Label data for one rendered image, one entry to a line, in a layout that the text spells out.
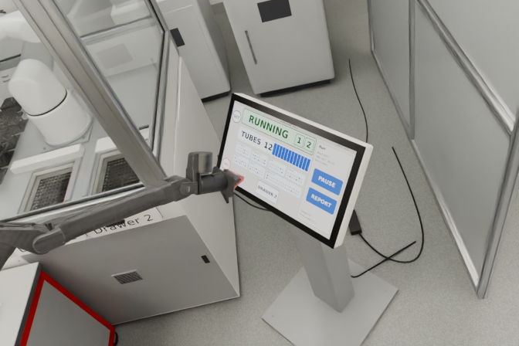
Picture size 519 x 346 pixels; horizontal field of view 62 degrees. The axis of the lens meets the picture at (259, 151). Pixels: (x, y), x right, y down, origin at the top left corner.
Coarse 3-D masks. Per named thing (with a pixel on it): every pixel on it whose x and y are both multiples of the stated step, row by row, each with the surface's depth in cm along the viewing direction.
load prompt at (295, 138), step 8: (248, 112) 139; (248, 120) 139; (256, 120) 137; (264, 120) 135; (272, 120) 133; (256, 128) 137; (264, 128) 135; (272, 128) 133; (280, 128) 131; (288, 128) 129; (272, 136) 133; (280, 136) 131; (288, 136) 129; (296, 136) 127; (304, 136) 125; (296, 144) 127; (304, 144) 125; (312, 144) 123; (312, 152) 124
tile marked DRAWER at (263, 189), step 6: (258, 180) 138; (258, 186) 138; (264, 186) 137; (270, 186) 135; (258, 192) 139; (264, 192) 137; (270, 192) 135; (276, 192) 133; (270, 198) 135; (276, 198) 134
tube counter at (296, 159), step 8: (264, 144) 135; (272, 144) 133; (280, 144) 131; (272, 152) 134; (280, 152) 131; (288, 152) 129; (296, 152) 127; (288, 160) 130; (296, 160) 128; (304, 160) 126; (304, 168) 126
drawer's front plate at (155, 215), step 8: (136, 216) 160; (144, 216) 161; (152, 216) 161; (160, 216) 162; (120, 224) 162; (136, 224) 163; (144, 224) 164; (88, 232) 164; (104, 232) 165; (112, 232) 165
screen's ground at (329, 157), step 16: (256, 112) 137; (240, 128) 142; (256, 144) 138; (288, 144) 129; (320, 144) 122; (336, 144) 118; (320, 160) 122; (336, 160) 119; (352, 160) 115; (256, 176) 139; (336, 176) 119; (304, 192) 126; (288, 208) 131; (304, 208) 127; (336, 208) 120; (304, 224) 127; (320, 224) 124
